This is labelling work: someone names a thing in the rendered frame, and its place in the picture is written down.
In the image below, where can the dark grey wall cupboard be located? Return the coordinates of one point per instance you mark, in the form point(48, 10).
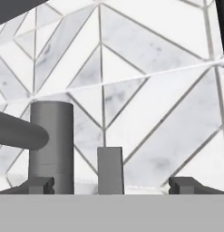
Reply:
point(13, 8)

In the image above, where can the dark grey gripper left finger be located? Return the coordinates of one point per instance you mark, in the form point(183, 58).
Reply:
point(40, 185)

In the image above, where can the grey sink tap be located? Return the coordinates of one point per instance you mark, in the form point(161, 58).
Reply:
point(51, 142)

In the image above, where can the black tall appliance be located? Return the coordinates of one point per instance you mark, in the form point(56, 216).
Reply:
point(222, 27)

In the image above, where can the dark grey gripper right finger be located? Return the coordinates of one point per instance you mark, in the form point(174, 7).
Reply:
point(183, 184)

